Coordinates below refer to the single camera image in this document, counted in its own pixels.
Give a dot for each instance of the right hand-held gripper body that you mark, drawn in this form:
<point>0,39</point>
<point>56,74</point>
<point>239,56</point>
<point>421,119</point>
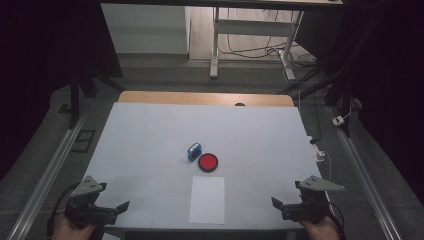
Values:
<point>308,204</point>

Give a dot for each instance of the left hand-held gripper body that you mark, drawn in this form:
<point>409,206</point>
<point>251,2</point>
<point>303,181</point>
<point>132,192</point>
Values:
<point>87,204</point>

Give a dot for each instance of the round red ink pad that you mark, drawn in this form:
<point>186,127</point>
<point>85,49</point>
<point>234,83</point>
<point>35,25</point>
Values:
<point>208,162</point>

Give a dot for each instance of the blue stamp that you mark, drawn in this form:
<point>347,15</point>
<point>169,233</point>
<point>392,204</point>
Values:
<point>194,152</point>

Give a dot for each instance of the person's right hand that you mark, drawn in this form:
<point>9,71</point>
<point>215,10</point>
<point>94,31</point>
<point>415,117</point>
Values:
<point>320,230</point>

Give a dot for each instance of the person's left hand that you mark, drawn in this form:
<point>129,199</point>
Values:
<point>71,230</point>

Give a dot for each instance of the white plug adapter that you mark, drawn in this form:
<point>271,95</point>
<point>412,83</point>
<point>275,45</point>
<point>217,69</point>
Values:
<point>318,154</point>

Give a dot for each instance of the white paper sheet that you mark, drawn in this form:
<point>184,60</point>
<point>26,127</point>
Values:
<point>207,200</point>

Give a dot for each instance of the black metal stand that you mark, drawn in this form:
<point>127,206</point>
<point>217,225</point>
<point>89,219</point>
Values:
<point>74,100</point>
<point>341,93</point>

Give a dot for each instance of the wooden table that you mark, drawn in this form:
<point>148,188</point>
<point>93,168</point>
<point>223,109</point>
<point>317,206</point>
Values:
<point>186,98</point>

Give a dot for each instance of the white cabinet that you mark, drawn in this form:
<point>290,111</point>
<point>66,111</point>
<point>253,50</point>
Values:
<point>143,28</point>

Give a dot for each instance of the aluminium rail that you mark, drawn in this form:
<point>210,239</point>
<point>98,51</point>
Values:
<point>46,176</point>
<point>366,180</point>

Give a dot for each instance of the white desk frame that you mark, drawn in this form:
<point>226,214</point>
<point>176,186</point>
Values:
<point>253,28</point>

